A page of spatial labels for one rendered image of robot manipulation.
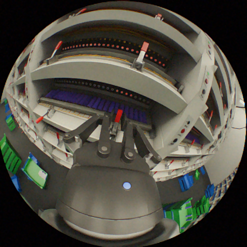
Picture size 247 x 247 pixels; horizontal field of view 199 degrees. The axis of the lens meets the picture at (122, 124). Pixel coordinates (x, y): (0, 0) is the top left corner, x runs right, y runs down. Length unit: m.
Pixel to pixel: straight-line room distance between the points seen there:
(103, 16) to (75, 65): 0.18
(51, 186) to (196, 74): 1.21
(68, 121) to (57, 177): 0.77
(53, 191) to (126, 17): 1.16
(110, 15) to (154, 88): 0.25
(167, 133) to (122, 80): 0.20
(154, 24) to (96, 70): 0.20
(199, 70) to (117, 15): 0.26
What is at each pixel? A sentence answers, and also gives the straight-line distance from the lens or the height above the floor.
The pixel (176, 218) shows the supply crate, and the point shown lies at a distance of 0.77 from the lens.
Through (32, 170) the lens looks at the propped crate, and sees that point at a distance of 1.09.
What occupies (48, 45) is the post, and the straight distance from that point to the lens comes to 0.51.
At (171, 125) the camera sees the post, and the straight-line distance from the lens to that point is 0.24.
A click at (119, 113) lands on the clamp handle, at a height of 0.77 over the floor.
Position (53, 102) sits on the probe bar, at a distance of 0.36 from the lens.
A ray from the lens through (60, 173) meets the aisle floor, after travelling 0.95.
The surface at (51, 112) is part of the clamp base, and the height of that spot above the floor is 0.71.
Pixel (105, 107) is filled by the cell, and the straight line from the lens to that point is 0.27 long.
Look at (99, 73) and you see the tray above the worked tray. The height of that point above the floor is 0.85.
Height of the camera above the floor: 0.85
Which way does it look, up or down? 32 degrees down
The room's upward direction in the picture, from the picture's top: 22 degrees clockwise
